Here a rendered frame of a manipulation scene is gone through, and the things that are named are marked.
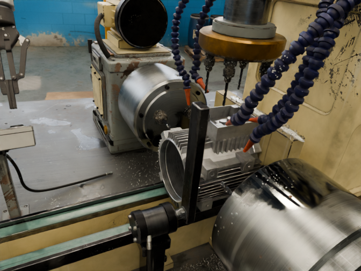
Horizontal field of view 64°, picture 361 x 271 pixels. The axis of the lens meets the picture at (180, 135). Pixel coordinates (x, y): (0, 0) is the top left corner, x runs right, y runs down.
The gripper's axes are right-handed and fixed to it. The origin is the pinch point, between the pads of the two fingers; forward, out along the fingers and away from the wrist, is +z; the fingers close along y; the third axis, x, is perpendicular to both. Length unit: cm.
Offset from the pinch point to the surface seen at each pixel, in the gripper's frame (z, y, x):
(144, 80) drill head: -0.6, 35.0, -0.4
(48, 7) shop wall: -204, 58, 495
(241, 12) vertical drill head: -7, 42, -39
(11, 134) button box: 9.6, -1.2, -3.5
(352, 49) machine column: 2, 64, -45
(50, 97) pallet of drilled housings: -22, 23, 259
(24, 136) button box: 10.6, 1.5, -3.6
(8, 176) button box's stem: 20.2, -4.1, 2.5
